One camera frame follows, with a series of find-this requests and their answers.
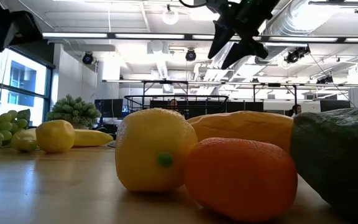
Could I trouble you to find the large yellow banana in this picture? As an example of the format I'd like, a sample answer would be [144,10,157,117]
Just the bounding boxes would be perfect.
[10,128,114,152]

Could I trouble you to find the round white ceiling lamp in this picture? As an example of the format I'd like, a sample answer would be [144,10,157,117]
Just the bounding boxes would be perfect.
[162,4,180,26]

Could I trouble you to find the black background metal frame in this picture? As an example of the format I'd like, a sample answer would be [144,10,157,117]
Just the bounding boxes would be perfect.
[142,79,298,113]

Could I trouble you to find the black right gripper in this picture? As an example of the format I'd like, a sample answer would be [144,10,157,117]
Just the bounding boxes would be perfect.
[205,0,281,70]

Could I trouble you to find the orange tangerine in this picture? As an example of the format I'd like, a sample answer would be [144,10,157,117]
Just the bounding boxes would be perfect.
[184,137,298,222]

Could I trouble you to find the orange mango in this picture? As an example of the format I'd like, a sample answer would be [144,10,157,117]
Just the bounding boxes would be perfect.
[186,111,294,153]

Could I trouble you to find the person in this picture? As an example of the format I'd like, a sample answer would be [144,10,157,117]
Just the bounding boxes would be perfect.
[290,104,303,118]
[167,98,180,113]

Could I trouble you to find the black computer monitor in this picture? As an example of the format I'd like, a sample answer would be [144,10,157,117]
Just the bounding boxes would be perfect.
[319,99,351,113]
[94,98,124,119]

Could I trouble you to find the green avocado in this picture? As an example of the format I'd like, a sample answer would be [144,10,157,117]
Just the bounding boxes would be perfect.
[290,108,358,218]

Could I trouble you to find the black wire basket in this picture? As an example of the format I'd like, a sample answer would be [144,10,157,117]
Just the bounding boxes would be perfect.
[124,95,229,121]

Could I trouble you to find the light green broccoli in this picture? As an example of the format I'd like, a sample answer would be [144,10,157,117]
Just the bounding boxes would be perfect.
[47,94,102,130]

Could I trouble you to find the yellow lemon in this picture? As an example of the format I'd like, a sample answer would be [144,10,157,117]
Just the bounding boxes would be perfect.
[35,119,76,154]
[115,108,198,192]

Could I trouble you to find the large window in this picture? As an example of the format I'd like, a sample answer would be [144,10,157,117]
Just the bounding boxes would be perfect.
[0,46,54,128]

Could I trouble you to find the silver ceiling air duct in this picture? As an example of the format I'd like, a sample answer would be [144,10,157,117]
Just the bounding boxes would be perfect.
[255,0,334,65]

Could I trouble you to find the long ceiling light strip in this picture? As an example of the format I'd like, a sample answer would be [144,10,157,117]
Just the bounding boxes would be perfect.
[42,32,358,44]

